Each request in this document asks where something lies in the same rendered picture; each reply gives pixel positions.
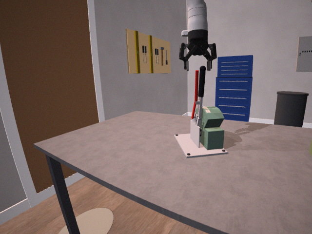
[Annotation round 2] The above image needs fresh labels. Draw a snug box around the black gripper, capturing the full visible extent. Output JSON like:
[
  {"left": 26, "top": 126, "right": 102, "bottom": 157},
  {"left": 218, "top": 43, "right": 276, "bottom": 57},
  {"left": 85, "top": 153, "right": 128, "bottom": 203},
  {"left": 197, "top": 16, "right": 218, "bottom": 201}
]
[{"left": 179, "top": 29, "right": 217, "bottom": 71}]

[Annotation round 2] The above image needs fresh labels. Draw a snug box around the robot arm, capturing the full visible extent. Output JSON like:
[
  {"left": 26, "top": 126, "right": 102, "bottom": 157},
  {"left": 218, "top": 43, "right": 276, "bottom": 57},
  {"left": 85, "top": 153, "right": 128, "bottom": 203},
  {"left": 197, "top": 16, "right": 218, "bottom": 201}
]
[{"left": 181, "top": 0, "right": 208, "bottom": 37}]

